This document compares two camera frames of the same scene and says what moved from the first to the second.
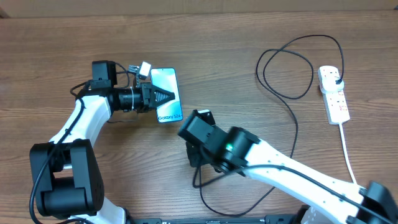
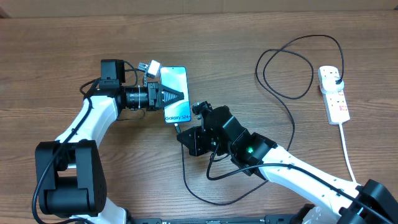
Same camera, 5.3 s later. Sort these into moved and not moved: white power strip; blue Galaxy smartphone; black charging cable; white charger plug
Moved: black charging cable; blue Galaxy smartphone
Not moved: white power strip; white charger plug
